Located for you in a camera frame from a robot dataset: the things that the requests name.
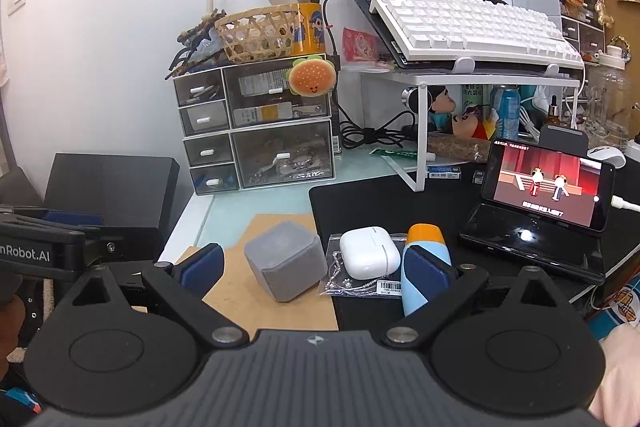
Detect cork board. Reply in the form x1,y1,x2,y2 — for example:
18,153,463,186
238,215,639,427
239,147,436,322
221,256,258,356
582,0,640,58

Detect small clear drawer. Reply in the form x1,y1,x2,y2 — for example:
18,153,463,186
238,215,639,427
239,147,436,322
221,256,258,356
184,134,235,166
179,101,231,132
190,164,238,196
174,69,226,105

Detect small black round speaker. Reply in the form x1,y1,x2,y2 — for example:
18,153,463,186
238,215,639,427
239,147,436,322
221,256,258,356
401,87,426,112

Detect green label drink carton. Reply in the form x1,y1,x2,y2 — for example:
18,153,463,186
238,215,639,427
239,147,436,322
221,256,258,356
462,84,488,108

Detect green flat packet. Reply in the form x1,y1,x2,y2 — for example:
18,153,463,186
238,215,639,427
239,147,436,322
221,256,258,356
369,148,436,160

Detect white earbuds case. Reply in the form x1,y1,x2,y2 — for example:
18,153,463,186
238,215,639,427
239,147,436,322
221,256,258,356
340,226,401,280

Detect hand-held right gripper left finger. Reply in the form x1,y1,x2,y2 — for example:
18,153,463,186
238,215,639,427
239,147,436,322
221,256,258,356
54,243,251,349

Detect brown speckled pouch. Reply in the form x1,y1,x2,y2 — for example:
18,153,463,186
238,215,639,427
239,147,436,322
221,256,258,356
427,132,491,164

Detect black desk mat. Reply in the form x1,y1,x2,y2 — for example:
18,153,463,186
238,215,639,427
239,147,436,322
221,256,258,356
308,162,640,343

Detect black charger cable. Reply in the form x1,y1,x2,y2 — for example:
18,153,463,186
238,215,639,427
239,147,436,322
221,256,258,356
321,0,426,152

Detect brown hair claw clip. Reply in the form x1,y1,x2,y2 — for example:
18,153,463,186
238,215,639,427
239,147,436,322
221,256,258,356
177,9,226,48

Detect clear water bottle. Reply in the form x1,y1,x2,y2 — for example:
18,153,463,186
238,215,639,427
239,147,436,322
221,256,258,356
582,52,633,152

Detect clear plastic bag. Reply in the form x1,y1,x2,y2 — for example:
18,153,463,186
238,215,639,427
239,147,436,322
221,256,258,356
199,34,227,64

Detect pink cloth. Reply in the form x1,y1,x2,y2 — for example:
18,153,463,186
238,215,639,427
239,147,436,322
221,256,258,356
589,321,640,427

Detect burger plush toy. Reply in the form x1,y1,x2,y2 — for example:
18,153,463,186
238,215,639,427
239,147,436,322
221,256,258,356
288,55,336,98

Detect white metal desk riser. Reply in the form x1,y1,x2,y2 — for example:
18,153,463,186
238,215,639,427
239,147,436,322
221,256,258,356
345,57,588,192

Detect blue orange sunscreen bottle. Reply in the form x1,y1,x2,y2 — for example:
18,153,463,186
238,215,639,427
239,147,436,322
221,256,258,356
401,223,453,318

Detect cartoon boy figurine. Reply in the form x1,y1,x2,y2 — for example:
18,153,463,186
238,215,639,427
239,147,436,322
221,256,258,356
450,107,501,140
431,88,463,130

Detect woven bamboo basket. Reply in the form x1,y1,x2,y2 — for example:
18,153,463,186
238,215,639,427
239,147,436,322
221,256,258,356
215,4,301,64

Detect black box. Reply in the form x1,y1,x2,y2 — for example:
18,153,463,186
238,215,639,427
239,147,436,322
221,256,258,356
44,153,181,259

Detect black smartphone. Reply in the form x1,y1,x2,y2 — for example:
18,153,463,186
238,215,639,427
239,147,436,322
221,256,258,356
481,139,617,232

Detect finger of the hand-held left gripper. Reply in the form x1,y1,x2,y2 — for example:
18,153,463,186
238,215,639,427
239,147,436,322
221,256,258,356
83,228,153,265
0,204,105,230

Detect yellow cartoon pen cup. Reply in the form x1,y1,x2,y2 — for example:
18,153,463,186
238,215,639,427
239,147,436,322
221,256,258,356
292,2,327,56

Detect printed teal cloth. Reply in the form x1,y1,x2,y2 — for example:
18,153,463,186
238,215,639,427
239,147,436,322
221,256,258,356
599,276,640,329

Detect black phone stand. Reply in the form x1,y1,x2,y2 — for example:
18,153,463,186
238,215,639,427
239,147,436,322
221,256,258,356
459,124,607,285

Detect grey cube box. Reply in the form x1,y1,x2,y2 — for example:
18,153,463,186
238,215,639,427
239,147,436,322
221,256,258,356
244,221,328,303

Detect clear packet with silver chain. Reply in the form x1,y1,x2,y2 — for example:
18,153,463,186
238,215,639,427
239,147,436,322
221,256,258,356
318,233,407,298

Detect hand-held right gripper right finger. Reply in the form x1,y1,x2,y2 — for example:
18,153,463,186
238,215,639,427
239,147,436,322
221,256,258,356
384,244,583,348

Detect red snack packet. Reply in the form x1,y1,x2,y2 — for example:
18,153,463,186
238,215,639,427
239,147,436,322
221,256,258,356
342,27,387,68

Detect white keyboard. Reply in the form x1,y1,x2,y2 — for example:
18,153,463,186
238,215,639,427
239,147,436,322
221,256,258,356
369,0,586,68

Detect white cable bundle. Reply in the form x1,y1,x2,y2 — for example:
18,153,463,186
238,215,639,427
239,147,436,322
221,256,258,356
520,84,551,138

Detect clear plastic drawer cabinet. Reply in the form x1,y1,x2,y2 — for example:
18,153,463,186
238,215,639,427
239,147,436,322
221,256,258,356
172,56,336,131
182,119,337,196

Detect brown cardboard sheet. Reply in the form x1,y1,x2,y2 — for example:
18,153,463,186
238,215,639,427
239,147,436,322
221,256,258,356
172,213,341,333

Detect blue drink can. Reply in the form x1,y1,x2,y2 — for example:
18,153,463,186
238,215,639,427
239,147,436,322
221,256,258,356
490,86,521,140

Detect wide clear drawer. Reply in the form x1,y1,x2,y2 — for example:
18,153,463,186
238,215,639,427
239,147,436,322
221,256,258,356
231,102,332,128
222,64,331,105

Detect white computer mouse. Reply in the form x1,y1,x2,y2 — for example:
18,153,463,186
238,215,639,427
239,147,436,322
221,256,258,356
586,146,627,168

